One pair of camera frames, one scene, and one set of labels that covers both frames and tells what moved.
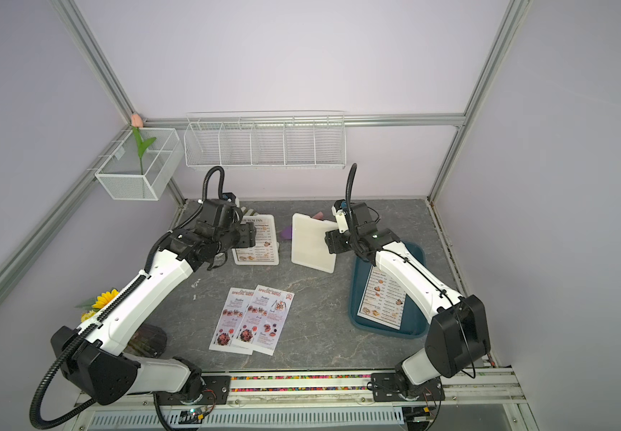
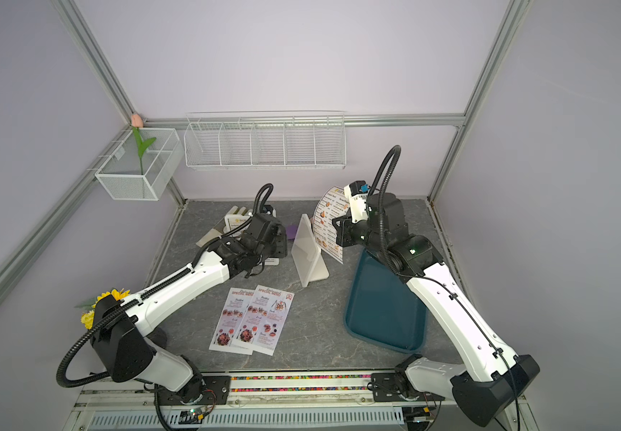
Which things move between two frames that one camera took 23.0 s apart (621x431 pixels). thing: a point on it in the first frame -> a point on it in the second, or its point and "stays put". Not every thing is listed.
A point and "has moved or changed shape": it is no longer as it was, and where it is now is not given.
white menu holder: (309, 246) has moved or changed shape
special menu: (264, 320) stays put
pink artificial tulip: (143, 145) stays put
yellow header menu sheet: (382, 301) -> (331, 204)
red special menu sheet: (230, 321) stays put
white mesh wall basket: (120, 173) stays put
